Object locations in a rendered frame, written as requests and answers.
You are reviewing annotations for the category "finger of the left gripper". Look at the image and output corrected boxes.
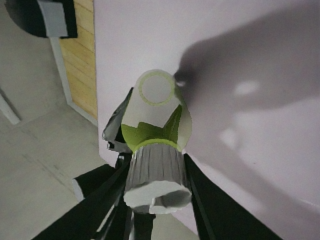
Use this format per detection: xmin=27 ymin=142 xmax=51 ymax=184
xmin=102 ymin=87 xmax=133 ymax=140

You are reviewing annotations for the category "white ribbed bottle cap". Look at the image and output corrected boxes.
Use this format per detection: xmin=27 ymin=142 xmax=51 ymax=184
xmin=123 ymin=143 xmax=192 ymax=214

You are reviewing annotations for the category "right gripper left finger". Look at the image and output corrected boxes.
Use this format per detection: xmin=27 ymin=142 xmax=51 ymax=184
xmin=31 ymin=159 xmax=132 ymax=240

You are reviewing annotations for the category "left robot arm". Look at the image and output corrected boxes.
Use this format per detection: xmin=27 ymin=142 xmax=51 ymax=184
xmin=72 ymin=158 xmax=156 ymax=240

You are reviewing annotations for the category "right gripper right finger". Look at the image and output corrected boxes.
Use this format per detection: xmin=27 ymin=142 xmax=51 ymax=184
xmin=183 ymin=153 xmax=283 ymax=240

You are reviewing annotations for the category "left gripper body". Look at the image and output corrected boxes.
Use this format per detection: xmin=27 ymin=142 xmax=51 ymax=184
xmin=102 ymin=125 xmax=133 ymax=167

